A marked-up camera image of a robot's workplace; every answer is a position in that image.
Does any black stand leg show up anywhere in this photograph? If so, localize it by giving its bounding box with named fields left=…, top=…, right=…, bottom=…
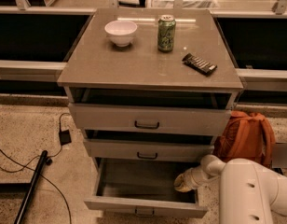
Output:
left=14, top=150, right=48, bottom=224

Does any metal railing frame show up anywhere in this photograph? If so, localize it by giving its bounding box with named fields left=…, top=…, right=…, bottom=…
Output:
left=0, top=0, right=287, bottom=93

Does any grey top drawer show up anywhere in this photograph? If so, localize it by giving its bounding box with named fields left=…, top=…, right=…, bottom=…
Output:
left=69, top=104, right=230, bottom=136

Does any grey drawer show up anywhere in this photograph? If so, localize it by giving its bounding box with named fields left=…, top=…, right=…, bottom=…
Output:
left=85, top=159, right=207, bottom=218
left=84, top=140, right=213, bottom=162
left=69, top=104, right=230, bottom=136

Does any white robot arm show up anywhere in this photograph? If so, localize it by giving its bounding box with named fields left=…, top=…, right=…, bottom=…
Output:
left=174, top=155, right=287, bottom=224

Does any grey bottom drawer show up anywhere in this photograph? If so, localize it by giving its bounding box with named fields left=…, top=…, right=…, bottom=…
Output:
left=85, top=159, right=207, bottom=218

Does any black power adapter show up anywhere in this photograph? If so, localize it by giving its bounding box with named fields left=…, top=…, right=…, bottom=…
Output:
left=59, top=130, right=72, bottom=146

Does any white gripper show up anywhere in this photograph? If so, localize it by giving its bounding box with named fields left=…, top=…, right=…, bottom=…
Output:
left=174, top=167, right=212, bottom=192

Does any grey middle drawer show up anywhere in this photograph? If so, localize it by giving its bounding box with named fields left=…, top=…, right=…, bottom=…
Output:
left=84, top=140, right=213, bottom=162

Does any black cable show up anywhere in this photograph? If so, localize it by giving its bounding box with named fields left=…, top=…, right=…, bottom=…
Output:
left=0, top=112, right=73, bottom=224

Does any grey drawer cabinet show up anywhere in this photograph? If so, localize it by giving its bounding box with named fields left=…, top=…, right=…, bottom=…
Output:
left=57, top=7, right=245, bottom=173

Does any white bowl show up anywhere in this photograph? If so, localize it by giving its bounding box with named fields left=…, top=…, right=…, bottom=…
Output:
left=104, top=21, right=138, bottom=47

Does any orange backpack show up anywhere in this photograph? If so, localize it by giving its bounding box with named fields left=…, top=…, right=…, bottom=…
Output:
left=213, top=111, right=276, bottom=168

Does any black snack bar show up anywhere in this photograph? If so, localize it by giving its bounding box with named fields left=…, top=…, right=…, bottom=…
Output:
left=182, top=53, right=217, bottom=77

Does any green soda can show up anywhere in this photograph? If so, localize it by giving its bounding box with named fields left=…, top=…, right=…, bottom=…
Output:
left=157, top=15, right=176, bottom=52

